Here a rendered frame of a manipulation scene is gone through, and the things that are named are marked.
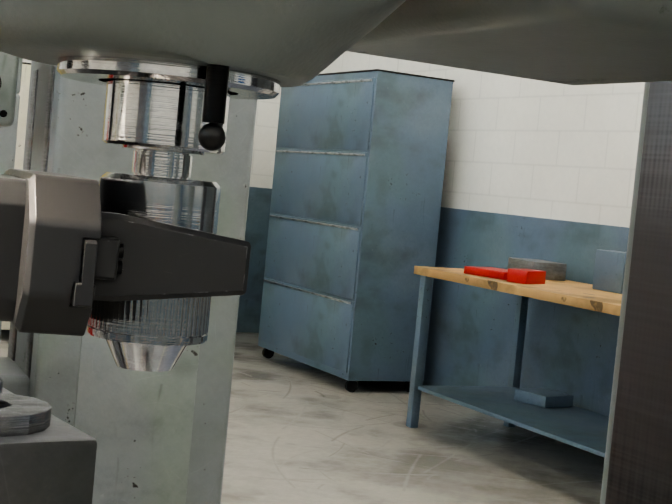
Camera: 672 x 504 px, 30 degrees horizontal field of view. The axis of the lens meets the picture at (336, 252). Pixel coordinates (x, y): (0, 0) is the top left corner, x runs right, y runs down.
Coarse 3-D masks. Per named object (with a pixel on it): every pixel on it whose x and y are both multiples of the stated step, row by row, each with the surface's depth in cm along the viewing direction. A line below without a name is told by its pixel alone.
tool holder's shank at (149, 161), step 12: (144, 156) 48; (156, 156) 48; (168, 156) 48; (180, 156) 48; (192, 156) 49; (132, 168) 48; (144, 168) 48; (156, 168) 48; (168, 168) 48; (180, 168) 48
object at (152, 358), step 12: (120, 348) 48; (132, 348) 48; (144, 348) 48; (156, 348) 48; (168, 348) 48; (180, 348) 49; (120, 360) 48; (132, 360) 48; (144, 360) 48; (156, 360) 48; (168, 360) 48
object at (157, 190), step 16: (112, 176) 47; (128, 176) 47; (144, 176) 47; (112, 192) 47; (128, 192) 47; (144, 192) 47; (160, 192) 47; (176, 192) 47; (192, 192) 47; (208, 192) 48
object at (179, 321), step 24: (144, 216) 47; (168, 216) 47; (192, 216) 47; (216, 216) 49; (96, 312) 48; (120, 312) 47; (144, 312) 47; (168, 312) 47; (192, 312) 48; (96, 336) 48; (120, 336) 47; (144, 336) 47; (168, 336) 47; (192, 336) 48
